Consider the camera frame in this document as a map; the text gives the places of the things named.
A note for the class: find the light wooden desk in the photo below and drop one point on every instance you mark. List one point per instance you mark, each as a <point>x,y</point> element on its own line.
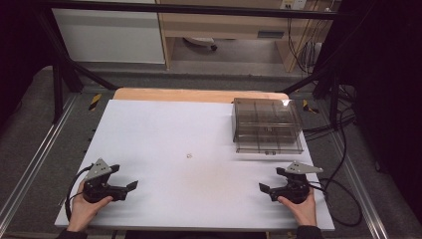
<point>225,26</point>

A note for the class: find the white cabinet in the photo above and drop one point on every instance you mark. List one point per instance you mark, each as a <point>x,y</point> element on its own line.
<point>106,36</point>

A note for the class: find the aluminium floor rail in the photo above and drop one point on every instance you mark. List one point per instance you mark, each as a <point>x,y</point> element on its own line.
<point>361,189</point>
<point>36,156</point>

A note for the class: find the black metal frame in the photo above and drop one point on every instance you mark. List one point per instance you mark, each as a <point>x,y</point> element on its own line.
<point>185,9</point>

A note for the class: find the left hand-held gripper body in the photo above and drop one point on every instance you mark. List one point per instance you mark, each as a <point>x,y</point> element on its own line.
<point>96,189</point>

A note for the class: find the person's left hand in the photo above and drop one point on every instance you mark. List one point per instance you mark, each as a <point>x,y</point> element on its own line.
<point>83,212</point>

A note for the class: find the person's right hand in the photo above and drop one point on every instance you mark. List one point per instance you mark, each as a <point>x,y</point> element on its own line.
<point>303,212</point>

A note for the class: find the light wooden board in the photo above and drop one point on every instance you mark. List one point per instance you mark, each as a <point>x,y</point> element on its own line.
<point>185,95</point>

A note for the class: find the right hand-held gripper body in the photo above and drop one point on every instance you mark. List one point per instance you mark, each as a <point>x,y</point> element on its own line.
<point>295,191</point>

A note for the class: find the clear grey compartment box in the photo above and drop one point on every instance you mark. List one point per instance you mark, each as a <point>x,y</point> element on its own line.
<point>265,123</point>

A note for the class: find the white wall socket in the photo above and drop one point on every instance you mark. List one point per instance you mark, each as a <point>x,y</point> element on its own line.
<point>293,4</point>

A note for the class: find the yellow black tape strip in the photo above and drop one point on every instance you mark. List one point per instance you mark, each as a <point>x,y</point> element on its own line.
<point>309,107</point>
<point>95,102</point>

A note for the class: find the black curtain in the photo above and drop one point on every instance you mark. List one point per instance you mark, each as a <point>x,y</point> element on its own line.
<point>20,49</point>
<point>384,83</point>

